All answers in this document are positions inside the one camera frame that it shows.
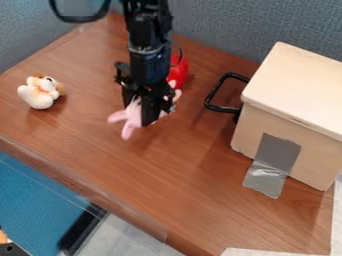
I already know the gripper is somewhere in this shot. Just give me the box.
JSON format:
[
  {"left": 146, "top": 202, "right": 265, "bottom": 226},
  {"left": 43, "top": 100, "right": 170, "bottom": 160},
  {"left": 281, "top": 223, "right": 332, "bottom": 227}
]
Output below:
[{"left": 113, "top": 45, "right": 178, "bottom": 128}]

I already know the pink plush toy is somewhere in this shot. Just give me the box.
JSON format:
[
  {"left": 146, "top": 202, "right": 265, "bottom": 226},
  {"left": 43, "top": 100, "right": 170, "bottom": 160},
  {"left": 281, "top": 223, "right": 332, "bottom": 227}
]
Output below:
[{"left": 106, "top": 79, "right": 184, "bottom": 141}]

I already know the red toy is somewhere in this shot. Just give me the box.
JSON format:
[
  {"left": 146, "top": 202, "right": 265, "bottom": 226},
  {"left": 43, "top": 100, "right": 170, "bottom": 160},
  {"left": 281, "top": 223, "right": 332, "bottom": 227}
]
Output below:
[{"left": 166, "top": 48, "right": 192, "bottom": 91}]

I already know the white and tan plush dog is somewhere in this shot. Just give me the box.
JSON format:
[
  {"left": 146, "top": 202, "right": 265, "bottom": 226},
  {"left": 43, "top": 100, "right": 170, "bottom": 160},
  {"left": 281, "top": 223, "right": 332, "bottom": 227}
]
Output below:
[{"left": 16, "top": 73, "right": 67, "bottom": 111}]

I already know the grey tape strip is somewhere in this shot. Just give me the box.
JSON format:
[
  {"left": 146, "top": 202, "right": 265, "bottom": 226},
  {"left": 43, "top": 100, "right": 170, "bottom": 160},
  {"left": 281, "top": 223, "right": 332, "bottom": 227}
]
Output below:
[{"left": 241, "top": 132, "right": 304, "bottom": 200}]

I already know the cabinet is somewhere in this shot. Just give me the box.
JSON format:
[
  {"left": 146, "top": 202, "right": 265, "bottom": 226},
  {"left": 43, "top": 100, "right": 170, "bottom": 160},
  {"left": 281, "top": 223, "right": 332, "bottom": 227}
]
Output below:
[{"left": 228, "top": 41, "right": 342, "bottom": 192}]

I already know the black cable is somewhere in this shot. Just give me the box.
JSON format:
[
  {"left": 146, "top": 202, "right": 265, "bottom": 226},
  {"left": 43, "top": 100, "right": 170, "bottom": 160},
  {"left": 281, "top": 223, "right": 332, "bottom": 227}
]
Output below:
[{"left": 48, "top": 0, "right": 114, "bottom": 24}]

